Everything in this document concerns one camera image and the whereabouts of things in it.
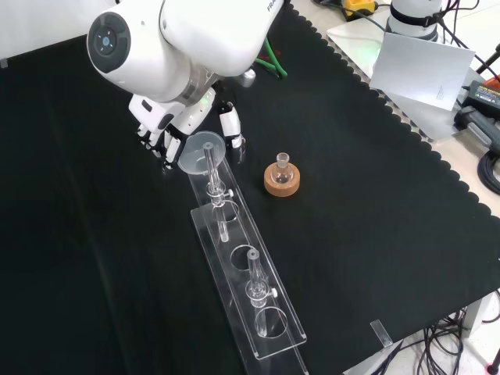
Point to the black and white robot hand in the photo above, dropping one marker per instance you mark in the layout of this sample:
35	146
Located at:
168	117

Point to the clear plastic funnel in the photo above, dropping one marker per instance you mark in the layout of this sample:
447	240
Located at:
195	156

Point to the clear acrylic funnel stand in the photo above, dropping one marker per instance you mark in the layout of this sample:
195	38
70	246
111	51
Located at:
250	330

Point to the small round-bottom glass flask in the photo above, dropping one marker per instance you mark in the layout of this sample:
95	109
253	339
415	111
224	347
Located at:
282	177

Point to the yellow stop button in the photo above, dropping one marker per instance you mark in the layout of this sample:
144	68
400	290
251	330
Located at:
361	4

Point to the clear cloth clip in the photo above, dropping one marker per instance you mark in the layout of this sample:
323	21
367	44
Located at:
381	332

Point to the grey and black power tool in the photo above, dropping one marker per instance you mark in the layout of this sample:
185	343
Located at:
476	125

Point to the black power adapter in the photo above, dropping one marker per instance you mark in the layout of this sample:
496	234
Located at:
484	93

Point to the grey base plate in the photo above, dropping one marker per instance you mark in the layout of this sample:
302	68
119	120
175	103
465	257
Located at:
426	121

